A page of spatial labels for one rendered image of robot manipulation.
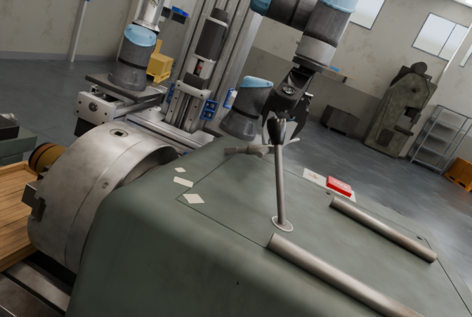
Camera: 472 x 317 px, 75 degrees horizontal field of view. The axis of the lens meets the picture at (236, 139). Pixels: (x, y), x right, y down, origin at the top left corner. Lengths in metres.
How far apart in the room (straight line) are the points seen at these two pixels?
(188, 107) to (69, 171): 0.83
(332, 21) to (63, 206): 0.59
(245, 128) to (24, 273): 0.77
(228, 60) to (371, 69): 11.13
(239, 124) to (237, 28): 0.41
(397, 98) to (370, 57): 1.91
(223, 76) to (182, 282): 1.05
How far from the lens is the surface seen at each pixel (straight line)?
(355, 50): 12.24
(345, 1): 0.67
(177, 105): 1.35
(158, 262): 0.44
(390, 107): 11.32
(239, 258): 0.40
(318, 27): 0.66
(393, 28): 12.56
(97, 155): 0.61
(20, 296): 0.82
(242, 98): 1.16
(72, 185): 0.61
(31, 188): 0.68
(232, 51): 1.37
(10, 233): 0.93
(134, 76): 1.30
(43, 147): 0.81
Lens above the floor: 1.48
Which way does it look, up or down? 16 degrees down
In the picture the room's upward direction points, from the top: 23 degrees clockwise
